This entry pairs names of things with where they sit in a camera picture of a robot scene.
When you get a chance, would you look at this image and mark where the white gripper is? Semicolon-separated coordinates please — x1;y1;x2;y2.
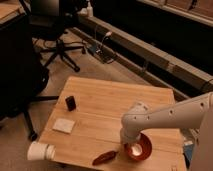
120;128;140;144

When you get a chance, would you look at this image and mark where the red ceramic bowl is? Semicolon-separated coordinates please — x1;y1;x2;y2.
124;133;152;161

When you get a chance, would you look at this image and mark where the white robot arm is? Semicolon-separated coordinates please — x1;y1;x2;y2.
120;92;213;171

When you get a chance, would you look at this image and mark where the red chili pepper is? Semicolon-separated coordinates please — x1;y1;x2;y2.
92;151;117;166

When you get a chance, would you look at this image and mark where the white square sponge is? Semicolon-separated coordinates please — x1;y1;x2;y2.
52;118;75;134

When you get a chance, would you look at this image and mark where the small black box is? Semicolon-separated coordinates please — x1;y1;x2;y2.
65;96;76;111

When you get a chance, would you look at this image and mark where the black chair at left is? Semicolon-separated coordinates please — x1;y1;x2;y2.
0;14;57;141

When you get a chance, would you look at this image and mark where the white spray bottle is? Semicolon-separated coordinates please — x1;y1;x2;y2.
79;0;93;17

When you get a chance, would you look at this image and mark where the black office chair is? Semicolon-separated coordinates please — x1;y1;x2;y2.
18;0;86;72

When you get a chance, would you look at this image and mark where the wooden desk corner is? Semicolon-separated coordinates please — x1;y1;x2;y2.
0;0;24;25

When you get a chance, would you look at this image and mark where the power strip with cables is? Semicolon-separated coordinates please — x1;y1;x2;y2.
87;31;117;64

